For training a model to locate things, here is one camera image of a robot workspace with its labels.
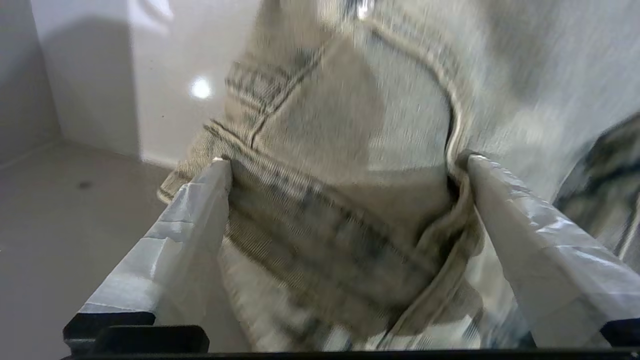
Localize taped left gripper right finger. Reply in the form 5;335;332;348
457;150;640;348

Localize grey denim shorts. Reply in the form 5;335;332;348
157;0;640;352

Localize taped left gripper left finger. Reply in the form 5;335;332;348
63;157;234;352

